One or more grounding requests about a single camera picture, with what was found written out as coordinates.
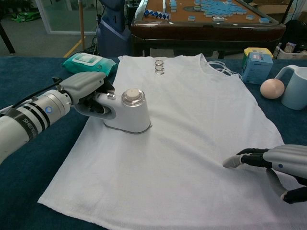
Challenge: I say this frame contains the left robot hand grey black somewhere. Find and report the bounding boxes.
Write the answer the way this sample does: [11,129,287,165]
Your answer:
[59,71,116,117]

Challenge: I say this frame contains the right robot hand grey black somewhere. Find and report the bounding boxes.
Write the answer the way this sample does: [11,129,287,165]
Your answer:
[222,144,307,204]

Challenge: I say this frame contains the white handheld steamer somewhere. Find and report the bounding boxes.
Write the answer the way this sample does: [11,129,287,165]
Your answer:
[94,88,154,133]

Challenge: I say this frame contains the white sleeveless top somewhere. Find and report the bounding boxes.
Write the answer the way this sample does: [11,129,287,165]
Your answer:
[37,54,307,230]

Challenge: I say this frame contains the blue robot base shell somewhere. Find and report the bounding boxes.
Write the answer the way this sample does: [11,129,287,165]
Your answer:
[95,0,132,58]

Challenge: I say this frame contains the green wet wipes pack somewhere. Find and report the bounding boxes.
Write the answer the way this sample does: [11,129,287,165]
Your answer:
[62,52,118,77]

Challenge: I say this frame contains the wooden pole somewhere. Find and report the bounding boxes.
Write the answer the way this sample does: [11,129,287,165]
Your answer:
[80,0,86,50]

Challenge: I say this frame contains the light blue mug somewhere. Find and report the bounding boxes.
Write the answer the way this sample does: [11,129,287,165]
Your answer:
[273,64,307,111]

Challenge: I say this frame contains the peach coloured ball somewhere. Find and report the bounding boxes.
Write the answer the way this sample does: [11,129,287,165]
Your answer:
[260,78,285,99]

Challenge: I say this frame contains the green bag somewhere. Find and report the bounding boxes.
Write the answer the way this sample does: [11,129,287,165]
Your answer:
[12,13,39,24]

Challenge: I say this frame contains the light blue tissue box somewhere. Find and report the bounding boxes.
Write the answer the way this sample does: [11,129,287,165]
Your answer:
[241,52,274,85]

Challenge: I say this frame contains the blue white snake cube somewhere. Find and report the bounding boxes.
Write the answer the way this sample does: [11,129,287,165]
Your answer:
[143,8,168,19]

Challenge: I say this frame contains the white storage box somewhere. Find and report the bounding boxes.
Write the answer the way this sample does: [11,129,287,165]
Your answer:
[273,42,307,60]

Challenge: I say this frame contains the container with yellow lid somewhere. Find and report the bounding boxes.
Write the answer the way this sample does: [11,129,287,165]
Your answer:
[242,47,274,70]

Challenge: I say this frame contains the brown wooden mahjong table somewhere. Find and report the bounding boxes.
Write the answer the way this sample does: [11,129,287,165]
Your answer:
[130,0,287,59]

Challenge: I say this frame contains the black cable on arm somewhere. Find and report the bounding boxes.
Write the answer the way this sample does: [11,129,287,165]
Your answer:
[13,76,63,107]

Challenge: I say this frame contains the thin white straps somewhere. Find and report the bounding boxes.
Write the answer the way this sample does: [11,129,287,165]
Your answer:
[207,61,243,79]

